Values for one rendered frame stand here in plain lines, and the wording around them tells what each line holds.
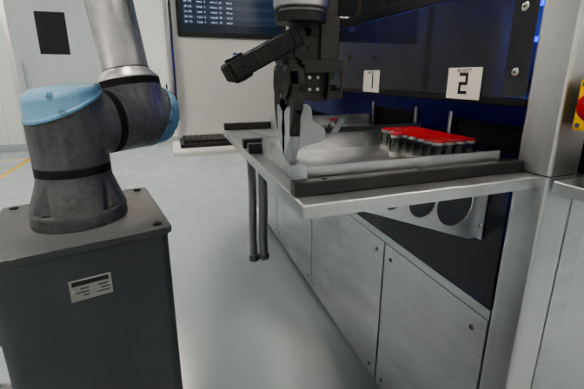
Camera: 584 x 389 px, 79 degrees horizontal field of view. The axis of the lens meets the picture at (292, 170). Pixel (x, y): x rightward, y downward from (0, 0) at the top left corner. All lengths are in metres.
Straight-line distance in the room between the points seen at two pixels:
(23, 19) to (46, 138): 5.59
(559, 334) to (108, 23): 1.01
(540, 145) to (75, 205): 0.74
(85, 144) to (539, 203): 0.73
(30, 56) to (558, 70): 6.00
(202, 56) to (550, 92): 1.08
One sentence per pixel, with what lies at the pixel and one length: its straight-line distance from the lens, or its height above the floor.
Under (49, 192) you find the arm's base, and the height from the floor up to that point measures 0.86.
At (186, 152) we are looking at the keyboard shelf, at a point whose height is 0.80.
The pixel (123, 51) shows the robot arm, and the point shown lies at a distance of 0.75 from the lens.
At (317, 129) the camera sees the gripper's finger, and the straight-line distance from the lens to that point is 0.51.
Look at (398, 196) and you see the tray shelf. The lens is 0.50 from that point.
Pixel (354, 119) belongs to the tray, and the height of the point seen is 0.90.
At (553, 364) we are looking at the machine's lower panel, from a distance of 0.93.
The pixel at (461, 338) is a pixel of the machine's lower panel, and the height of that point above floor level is 0.50.
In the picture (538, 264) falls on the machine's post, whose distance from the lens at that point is 0.73.
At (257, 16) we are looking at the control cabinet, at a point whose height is 1.25.
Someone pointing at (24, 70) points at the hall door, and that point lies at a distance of 6.16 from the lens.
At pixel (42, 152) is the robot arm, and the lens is 0.67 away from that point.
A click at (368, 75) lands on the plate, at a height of 1.04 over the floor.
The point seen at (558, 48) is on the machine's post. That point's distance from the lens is 0.67.
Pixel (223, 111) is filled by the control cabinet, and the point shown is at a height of 0.90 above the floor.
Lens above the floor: 1.03
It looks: 15 degrees down
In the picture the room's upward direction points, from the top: straight up
